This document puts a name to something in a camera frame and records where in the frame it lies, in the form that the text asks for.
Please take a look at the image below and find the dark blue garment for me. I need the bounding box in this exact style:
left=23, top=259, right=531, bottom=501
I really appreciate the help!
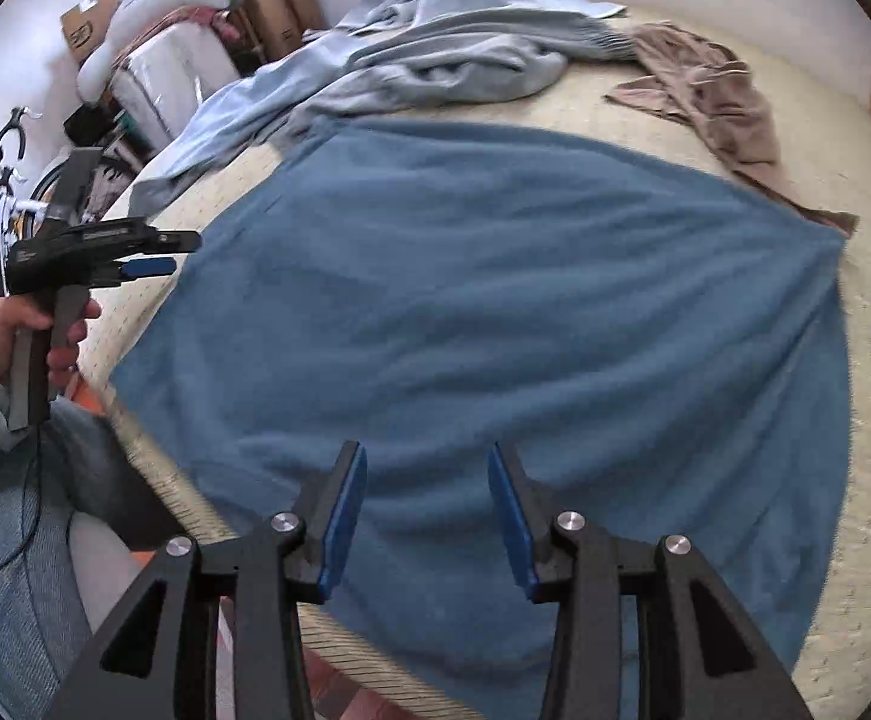
left=111, top=119, right=851, bottom=718

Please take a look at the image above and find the person's left hand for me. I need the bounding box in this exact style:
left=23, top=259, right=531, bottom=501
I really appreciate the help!
left=0, top=294, right=105, bottom=392

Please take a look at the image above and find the bicycle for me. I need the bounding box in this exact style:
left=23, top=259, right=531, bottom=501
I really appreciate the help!
left=0, top=106, right=67, bottom=296

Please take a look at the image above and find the person's jeans leg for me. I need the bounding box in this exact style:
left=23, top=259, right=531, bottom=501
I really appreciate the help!
left=0, top=400, right=179, bottom=718

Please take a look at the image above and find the white plastic wrapped bundle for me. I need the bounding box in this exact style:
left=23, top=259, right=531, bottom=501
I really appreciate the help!
left=110, top=21, right=240, bottom=153

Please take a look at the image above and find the cardboard box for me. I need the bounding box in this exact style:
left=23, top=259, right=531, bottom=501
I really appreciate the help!
left=243, top=0, right=326, bottom=62

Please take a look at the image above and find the light blue hoodie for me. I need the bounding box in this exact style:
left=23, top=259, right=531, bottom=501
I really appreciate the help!
left=129, top=7, right=637, bottom=218

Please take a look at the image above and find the woven bed mat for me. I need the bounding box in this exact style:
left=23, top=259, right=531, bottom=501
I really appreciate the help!
left=80, top=23, right=871, bottom=718

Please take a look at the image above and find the beige brown garment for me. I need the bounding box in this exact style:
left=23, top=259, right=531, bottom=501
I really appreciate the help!
left=606, top=21, right=858, bottom=238

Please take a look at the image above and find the black cable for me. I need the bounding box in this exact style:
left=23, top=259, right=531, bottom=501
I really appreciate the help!
left=0, top=418, right=46, bottom=587

